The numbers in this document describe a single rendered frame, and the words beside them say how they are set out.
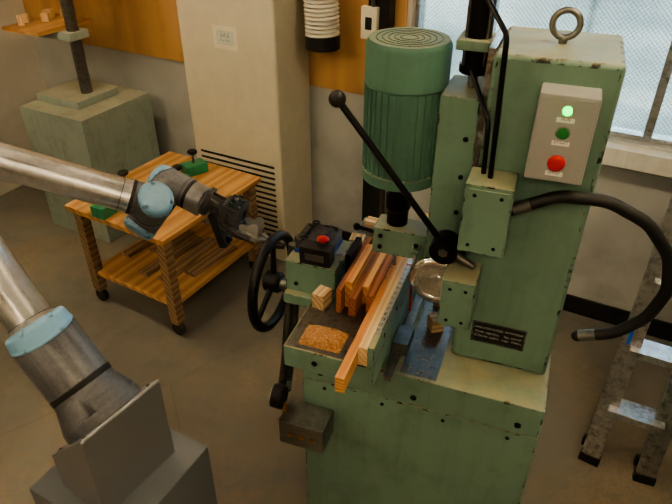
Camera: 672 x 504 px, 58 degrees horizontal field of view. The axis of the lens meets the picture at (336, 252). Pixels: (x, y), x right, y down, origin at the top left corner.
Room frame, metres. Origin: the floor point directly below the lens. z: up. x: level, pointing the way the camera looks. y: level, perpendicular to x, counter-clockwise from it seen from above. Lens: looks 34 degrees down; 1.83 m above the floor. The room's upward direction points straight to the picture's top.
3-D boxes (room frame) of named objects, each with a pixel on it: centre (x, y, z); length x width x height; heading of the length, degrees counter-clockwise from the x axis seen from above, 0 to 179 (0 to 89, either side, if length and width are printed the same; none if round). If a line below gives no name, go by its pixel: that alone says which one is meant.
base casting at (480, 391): (1.22, -0.26, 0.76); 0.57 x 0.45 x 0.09; 70
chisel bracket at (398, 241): (1.25, -0.16, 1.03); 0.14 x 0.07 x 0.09; 70
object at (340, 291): (1.24, -0.05, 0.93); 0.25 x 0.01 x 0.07; 160
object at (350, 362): (1.16, -0.11, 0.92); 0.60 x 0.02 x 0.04; 160
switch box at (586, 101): (1.02, -0.40, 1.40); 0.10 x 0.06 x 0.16; 70
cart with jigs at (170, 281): (2.43, 0.76, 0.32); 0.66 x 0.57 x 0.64; 150
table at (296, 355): (1.28, -0.04, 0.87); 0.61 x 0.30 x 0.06; 160
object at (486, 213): (1.04, -0.30, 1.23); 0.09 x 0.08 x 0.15; 70
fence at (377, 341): (1.23, -0.18, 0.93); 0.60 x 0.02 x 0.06; 160
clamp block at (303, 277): (1.31, 0.04, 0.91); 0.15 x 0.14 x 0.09; 160
